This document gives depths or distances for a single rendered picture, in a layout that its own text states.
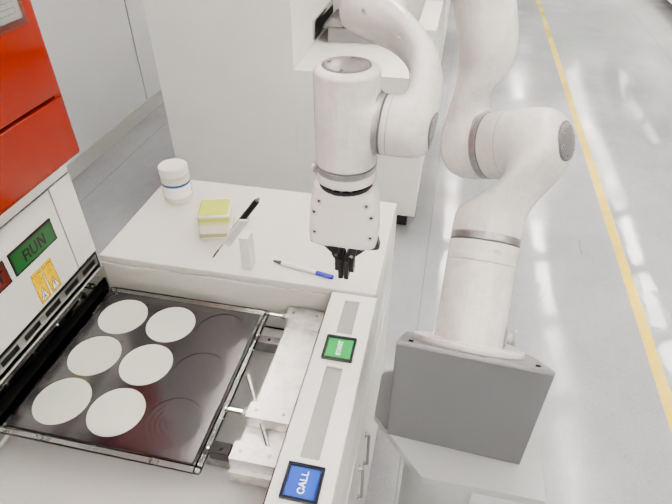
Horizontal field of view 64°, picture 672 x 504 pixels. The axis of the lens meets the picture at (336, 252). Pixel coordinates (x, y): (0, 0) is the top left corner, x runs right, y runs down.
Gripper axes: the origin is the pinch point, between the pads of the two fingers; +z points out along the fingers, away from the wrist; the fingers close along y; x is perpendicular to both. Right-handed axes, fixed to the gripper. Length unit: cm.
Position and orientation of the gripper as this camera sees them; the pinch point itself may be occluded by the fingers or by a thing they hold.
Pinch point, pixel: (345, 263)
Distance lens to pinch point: 84.7
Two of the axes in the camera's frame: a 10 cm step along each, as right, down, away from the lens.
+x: 2.1, -6.1, 7.6
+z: 0.0, 7.8, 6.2
